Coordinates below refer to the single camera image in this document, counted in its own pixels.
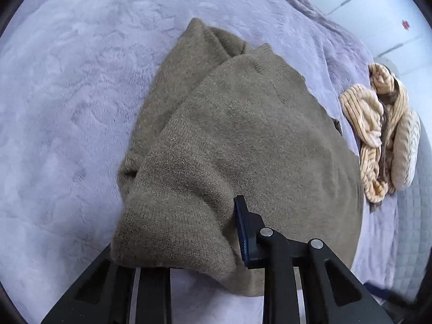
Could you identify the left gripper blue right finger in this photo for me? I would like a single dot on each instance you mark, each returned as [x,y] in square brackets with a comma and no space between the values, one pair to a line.
[331,293]

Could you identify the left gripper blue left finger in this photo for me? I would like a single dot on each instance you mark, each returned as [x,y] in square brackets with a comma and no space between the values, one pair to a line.
[110,293]

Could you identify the olive brown knit sweater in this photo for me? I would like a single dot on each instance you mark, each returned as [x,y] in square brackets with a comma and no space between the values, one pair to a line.
[223,119]

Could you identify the grey quilted mattress cover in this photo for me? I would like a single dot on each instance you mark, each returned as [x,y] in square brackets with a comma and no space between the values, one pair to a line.
[414,225]

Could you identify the cream quilted pillow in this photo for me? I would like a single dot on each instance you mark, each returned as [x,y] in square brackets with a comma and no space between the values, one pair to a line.
[405,149]

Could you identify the striped beige fleece garment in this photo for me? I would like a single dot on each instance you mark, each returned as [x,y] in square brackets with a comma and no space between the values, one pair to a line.
[374,113]

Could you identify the lavender embossed bed blanket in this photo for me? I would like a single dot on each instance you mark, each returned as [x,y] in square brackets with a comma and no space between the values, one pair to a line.
[74,74]

